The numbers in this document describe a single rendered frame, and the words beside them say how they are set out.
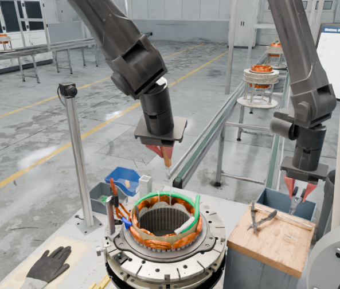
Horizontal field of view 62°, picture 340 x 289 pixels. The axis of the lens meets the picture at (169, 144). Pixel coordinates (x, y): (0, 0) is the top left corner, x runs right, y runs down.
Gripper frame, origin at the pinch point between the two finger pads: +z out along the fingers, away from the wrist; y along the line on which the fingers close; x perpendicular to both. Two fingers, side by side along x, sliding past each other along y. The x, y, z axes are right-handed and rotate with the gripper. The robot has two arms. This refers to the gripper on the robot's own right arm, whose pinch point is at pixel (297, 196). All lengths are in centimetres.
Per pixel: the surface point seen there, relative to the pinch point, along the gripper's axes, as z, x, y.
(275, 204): 17.1, -18.8, 7.6
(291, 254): 12.2, 7.8, -2.0
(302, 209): 15.5, -18.6, -0.9
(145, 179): 1.0, 12.7, 39.3
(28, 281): 39, 37, 72
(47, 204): 115, -52, 205
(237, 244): 12.2, 11.6, 10.7
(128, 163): 113, -152, 192
